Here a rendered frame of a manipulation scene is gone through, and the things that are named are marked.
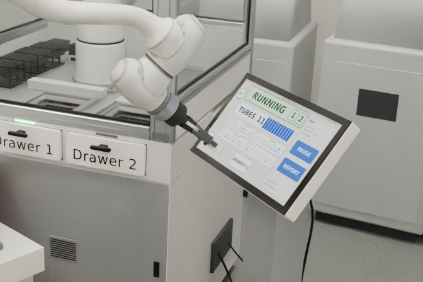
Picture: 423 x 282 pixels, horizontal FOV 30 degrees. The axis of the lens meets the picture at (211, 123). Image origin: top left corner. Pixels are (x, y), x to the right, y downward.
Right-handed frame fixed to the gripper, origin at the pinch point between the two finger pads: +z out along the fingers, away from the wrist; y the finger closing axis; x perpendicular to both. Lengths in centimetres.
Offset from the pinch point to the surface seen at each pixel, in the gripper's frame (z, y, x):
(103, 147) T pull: -7.8, 38.0, 21.4
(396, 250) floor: 182, 67, -19
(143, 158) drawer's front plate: 2.5, 30.3, 16.7
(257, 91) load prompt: 3.5, 3.0, -21.2
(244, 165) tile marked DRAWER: 3.5, -13.1, 0.0
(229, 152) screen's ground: 3.6, -3.7, -0.9
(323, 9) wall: 189, 244, -135
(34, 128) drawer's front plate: -21, 61, 31
